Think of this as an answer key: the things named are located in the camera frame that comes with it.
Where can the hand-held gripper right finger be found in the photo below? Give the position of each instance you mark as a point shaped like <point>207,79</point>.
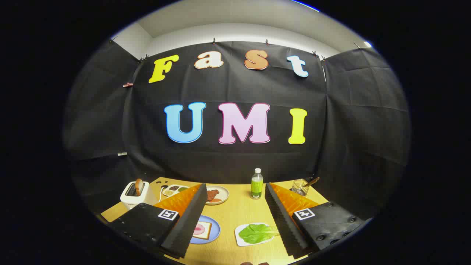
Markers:
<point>281,221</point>

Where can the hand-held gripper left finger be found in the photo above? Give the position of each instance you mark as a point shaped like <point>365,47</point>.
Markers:
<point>191,221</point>

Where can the green lettuce leaf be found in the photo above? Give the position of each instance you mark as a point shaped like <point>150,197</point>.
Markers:
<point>257,233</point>

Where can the toasted bread slice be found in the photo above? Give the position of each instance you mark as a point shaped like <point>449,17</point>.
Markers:
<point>139,187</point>

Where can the pink ham slice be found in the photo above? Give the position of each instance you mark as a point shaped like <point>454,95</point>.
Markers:
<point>198,229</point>

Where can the white bread slice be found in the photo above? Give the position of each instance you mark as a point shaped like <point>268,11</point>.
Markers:
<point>207,230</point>

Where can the blue round plate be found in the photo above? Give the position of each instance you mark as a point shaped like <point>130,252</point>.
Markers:
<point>215,230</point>

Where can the brown meat slice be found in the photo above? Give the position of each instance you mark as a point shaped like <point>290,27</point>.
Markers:
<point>215,194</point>
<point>208,195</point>

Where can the white divided seed tray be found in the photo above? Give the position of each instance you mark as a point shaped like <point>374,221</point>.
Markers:
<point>173,188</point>

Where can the green label water bottle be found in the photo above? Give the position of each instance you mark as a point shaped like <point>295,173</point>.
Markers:
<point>257,187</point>

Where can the round white plate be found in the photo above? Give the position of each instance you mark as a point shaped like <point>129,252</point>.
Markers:
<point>222,192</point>

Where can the white square plate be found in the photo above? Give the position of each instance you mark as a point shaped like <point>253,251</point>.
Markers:
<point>239,239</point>

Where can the white toaster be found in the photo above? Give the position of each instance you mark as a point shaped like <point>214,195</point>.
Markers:
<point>141,201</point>

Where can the black backdrop cloth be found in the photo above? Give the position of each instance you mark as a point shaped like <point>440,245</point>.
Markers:
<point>239,162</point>

